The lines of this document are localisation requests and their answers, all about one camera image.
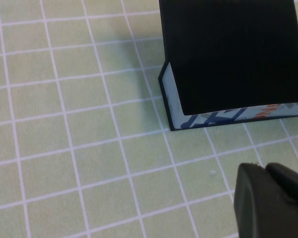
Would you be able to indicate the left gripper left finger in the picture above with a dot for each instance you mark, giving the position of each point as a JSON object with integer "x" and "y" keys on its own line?
{"x": 258, "y": 208}

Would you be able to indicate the green grid tablecloth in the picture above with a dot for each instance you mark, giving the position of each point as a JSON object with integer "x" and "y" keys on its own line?
{"x": 64, "y": 148}

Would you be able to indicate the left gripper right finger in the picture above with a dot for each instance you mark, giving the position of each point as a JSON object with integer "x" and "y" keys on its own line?
{"x": 293, "y": 188}

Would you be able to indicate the black glasses case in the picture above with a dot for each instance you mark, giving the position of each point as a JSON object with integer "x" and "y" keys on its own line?
{"x": 226, "y": 62}

